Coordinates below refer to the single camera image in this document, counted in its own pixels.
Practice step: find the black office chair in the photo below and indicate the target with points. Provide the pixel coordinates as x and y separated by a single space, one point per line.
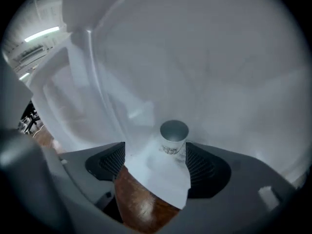
30 119

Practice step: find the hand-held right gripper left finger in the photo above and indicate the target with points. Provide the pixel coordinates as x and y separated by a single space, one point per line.
78 164

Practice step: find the white printed paper cup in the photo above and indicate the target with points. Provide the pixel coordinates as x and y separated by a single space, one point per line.
173 135

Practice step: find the ceiling air conditioner vent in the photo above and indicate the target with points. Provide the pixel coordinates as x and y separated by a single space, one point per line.
29 53

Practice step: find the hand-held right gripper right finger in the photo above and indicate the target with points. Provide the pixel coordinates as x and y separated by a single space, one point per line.
243 179

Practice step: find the white cabinet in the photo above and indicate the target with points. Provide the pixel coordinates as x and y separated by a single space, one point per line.
207 69

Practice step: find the white cabinet door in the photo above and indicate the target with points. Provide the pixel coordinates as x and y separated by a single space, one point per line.
58 89

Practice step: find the long ceiling light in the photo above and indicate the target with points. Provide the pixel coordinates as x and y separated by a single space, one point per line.
24 76
42 34

